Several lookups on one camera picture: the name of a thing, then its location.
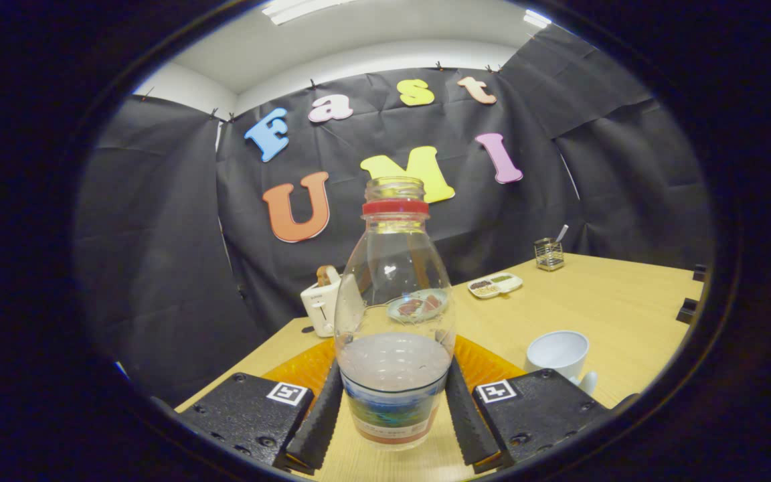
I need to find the pale green plate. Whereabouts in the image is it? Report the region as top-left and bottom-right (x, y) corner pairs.
(386, 289), (448, 323)

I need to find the long ceiling light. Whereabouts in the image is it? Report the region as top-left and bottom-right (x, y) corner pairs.
(262, 0), (359, 26)

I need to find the clear plastic juice bottle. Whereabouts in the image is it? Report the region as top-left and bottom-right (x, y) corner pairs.
(334, 176), (457, 451)

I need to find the white toaster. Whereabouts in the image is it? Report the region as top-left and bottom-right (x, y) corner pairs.
(301, 268), (343, 337)

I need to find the wooden table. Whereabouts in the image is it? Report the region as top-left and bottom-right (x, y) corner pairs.
(175, 252), (707, 481)

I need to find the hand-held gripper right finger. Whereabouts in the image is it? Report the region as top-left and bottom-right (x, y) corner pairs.
(444, 335), (640, 475)

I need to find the white cup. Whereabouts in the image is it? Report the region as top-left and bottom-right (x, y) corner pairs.
(525, 330), (598, 396)

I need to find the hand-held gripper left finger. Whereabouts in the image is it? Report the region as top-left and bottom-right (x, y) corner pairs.
(178, 337), (345, 476)

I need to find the white divided snack tray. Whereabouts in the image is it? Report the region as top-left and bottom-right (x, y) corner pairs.
(467, 272), (523, 299)

